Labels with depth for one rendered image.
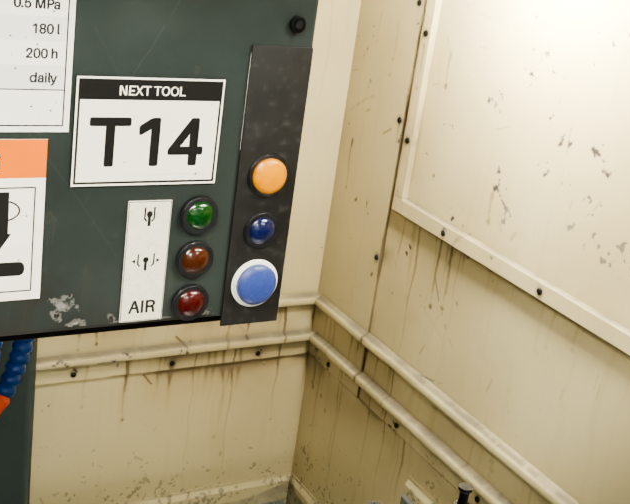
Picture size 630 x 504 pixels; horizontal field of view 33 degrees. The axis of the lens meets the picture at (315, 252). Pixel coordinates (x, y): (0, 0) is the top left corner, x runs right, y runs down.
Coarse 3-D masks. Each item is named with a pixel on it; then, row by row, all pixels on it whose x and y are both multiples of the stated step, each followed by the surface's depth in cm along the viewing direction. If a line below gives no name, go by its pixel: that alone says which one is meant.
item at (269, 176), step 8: (264, 160) 71; (272, 160) 71; (256, 168) 71; (264, 168) 71; (272, 168) 71; (280, 168) 72; (256, 176) 71; (264, 176) 71; (272, 176) 72; (280, 176) 72; (256, 184) 71; (264, 184) 72; (272, 184) 72; (280, 184) 72; (264, 192) 72; (272, 192) 72
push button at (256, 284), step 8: (256, 264) 74; (248, 272) 74; (256, 272) 74; (264, 272) 74; (272, 272) 75; (240, 280) 74; (248, 280) 74; (256, 280) 74; (264, 280) 74; (272, 280) 75; (240, 288) 74; (248, 288) 74; (256, 288) 74; (264, 288) 75; (272, 288) 75; (240, 296) 74; (248, 296) 74; (256, 296) 74; (264, 296) 75; (256, 304) 75
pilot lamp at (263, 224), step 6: (258, 222) 73; (264, 222) 73; (270, 222) 73; (252, 228) 73; (258, 228) 73; (264, 228) 73; (270, 228) 73; (252, 234) 73; (258, 234) 73; (264, 234) 73; (270, 234) 73; (252, 240) 73; (258, 240) 73; (264, 240) 73
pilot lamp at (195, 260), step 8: (192, 248) 71; (200, 248) 71; (184, 256) 71; (192, 256) 71; (200, 256) 71; (208, 256) 72; (184, 264) 71; (192, 264) 71; (200, 264) 72; (192, 272) 72
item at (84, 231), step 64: (128, 0) 63; (192, 0) 65; (256, 0) 67; (128, 64) 65; (192, 64) 67; (64, 192) 66; (128, 192) 68; (192, 192) 70; (64, 256) 67; (0, 320) 67; (64, 320) 69; (192, 320) 74
